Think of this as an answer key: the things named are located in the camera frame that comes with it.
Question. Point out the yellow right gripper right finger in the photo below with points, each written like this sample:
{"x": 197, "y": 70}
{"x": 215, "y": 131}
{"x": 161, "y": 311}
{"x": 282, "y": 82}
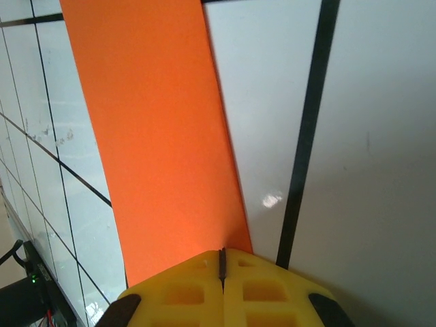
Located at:
{"x": 279, "y": 293}

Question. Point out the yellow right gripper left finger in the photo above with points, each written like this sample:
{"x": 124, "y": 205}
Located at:
{"x": 170, "y": 293}

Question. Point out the orange square paper sheet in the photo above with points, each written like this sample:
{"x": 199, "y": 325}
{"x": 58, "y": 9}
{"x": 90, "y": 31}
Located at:
{"x": 146, "y": 119}

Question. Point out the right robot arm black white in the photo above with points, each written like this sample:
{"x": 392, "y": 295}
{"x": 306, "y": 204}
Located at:
{"x": 13, "y": 306}

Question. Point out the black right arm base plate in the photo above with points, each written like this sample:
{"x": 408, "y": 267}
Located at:
{"x": 51, "y": 293}

